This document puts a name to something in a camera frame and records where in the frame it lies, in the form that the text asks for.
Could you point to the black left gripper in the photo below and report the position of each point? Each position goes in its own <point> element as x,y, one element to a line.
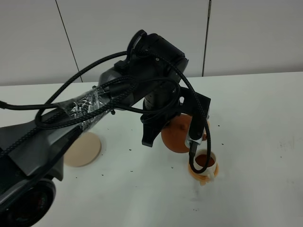
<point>162,105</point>

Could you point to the brown clay teapot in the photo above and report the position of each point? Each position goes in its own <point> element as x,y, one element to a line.
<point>174,133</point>

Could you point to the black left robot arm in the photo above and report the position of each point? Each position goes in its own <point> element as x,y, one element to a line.
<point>31,154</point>

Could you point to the beige round teapot coaster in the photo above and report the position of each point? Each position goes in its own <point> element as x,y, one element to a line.
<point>83,151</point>

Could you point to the near white teacup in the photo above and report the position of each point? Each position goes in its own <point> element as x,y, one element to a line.
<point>200,162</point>

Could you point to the near orange saucer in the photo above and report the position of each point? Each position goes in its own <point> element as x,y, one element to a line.
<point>201,179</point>

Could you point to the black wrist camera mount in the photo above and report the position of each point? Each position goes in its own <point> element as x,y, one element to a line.
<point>198,130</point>

